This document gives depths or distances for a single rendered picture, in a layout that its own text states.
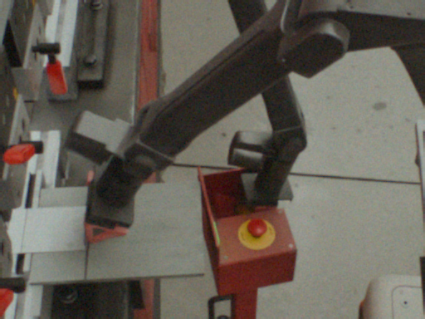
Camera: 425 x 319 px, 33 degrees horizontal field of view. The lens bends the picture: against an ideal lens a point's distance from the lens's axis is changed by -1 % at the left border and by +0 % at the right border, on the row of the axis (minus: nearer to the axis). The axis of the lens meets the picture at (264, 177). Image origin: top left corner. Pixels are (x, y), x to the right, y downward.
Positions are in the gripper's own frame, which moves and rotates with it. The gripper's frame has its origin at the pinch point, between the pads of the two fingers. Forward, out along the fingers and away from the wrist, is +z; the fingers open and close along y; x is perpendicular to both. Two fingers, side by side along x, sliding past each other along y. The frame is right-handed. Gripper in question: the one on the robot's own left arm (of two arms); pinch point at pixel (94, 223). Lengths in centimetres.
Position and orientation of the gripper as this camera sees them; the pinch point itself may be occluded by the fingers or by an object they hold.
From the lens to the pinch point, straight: 114.7
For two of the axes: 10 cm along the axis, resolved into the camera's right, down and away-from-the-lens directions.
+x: 8.7, 2.6, 4.3
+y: 0.8, 7.8, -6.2
